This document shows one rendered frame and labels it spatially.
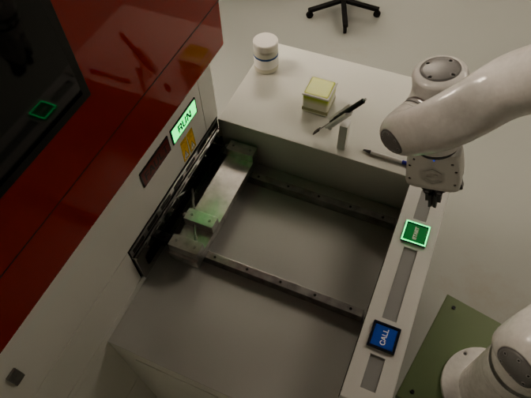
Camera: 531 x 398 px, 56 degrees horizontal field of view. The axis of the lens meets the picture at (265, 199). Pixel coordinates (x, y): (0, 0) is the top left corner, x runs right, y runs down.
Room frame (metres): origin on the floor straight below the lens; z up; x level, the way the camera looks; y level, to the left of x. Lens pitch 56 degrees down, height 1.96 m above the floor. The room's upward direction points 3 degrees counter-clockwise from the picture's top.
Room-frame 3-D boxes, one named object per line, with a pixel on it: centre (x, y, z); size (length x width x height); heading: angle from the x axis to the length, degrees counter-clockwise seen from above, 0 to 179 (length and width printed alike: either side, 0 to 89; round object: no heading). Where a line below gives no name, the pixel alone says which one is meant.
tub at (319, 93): (0.98, -0.16, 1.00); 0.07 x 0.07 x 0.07; 65
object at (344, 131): (0.84, -0.19, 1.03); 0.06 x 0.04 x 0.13; 64
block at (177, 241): (0.60, 0.20, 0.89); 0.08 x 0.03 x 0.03; 64
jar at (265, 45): (1.15, -0.02, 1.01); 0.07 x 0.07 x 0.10
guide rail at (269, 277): (0.53, 0.01, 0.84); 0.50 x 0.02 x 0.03; 64
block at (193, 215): (0.67, 0.16, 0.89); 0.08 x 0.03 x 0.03; 64
